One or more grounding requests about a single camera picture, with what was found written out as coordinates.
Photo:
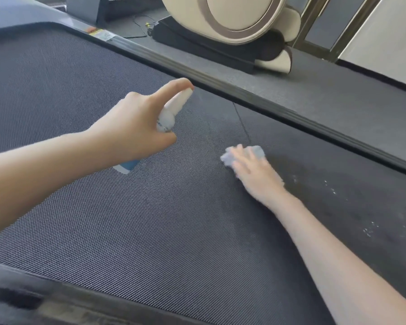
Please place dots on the person's right hand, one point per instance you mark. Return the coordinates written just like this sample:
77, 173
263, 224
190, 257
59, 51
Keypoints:
260, 179

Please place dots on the person's left hand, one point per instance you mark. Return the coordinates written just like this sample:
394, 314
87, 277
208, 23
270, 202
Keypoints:
135, 128

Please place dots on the beige brown massage chair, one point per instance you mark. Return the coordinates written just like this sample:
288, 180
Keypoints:
230, 23

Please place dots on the grey fluffy cloth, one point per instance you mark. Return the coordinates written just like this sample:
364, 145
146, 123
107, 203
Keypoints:
228, 159

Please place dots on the dark grey treadmill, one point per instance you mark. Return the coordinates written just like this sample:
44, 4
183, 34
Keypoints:
121, 233

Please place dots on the white blue spray bottle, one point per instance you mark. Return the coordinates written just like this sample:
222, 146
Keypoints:
174, 108

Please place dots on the dark glass double door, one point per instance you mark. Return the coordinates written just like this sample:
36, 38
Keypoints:
335, 27

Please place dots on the person's left forearm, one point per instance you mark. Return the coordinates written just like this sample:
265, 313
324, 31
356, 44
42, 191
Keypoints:
34, 186

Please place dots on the person's right forearm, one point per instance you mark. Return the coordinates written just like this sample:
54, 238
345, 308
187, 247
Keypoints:
352, 264

